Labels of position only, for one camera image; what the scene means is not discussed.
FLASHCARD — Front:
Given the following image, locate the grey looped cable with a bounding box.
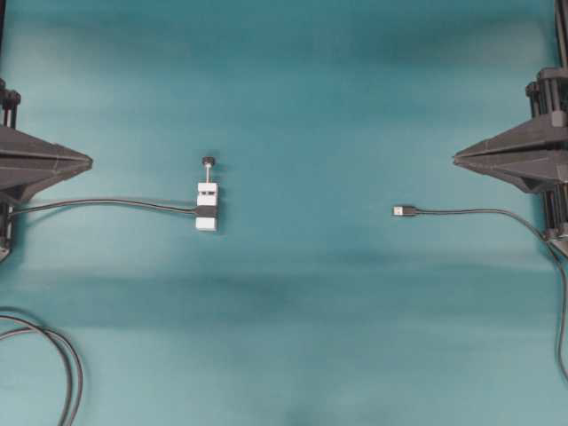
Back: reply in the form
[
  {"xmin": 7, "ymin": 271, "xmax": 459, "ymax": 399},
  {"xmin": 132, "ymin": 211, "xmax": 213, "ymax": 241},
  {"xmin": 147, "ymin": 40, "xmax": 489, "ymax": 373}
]
[
  {"xmin": 0, "ymin": 327, "xmax": 75, "ymax": 426},
  {"xmin": 0, "ymin": 313, "xmax": 84, "ymax": 426}
]

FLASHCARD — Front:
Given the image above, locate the black male USB cable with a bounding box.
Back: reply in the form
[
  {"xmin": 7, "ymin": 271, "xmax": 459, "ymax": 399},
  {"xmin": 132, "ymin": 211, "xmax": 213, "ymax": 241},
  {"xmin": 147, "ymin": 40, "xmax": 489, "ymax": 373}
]
[{"xmin": 390, "ymin": 204, "xmax": 568, "ymax": 378}]

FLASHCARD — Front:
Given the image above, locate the black female USB cable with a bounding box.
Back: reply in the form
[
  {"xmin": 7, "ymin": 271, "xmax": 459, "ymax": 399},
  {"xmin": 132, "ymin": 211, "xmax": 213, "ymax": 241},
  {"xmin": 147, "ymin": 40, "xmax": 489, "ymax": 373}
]
[{"xmin": 8, "ymin": 197, "xmax": 218, "ymax": 220}]

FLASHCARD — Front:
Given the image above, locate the white clamp with screw knob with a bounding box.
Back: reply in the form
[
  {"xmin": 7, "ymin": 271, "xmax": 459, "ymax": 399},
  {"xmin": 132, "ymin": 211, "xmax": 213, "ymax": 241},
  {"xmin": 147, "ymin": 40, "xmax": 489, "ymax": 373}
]
[{"xmin": 195, "ymin": 156, "xmax": 219, "ymax": 232}]

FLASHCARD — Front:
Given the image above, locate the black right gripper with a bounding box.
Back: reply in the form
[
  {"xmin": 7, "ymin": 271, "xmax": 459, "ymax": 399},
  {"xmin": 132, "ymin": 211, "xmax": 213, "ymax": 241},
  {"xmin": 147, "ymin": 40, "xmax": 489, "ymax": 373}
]
[{"xmin": 452, "ymin": 67, "xmax": 568, "ymax": 257}]

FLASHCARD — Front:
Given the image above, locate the black frame post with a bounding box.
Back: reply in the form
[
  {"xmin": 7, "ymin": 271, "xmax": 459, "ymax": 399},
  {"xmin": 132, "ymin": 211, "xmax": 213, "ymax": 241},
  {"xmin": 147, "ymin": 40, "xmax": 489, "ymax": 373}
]
[
  {"xmin": 555, "ymin": 0, "xmax": 567, "ymax": 67},
  {"xmin": 0, "ymin": 0, "xmax": 6, "ymax": 60}
]

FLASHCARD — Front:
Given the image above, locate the black frame post left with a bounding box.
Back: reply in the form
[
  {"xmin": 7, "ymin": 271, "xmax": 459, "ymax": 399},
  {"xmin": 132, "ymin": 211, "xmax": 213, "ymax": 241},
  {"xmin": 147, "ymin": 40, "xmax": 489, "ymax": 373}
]
[{"xmin": 0, "ymin": 0, "xmax": 6, "ymax": 60}]

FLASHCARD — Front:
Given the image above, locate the black frame post right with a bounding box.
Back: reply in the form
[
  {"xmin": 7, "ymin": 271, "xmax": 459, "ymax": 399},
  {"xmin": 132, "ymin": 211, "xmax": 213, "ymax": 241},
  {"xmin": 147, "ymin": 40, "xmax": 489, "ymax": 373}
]
[{"xmin": 555, "ymin": 0, "xmax": 567, "ymax": 67}]

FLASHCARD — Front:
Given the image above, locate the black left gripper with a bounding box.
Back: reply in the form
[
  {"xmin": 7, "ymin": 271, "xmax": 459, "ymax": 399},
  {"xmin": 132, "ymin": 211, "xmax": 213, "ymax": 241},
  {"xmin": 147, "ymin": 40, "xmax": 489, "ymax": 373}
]
[{"xmin": 1, "ymin": 79, "xmax": 92, "ymax": 262}]

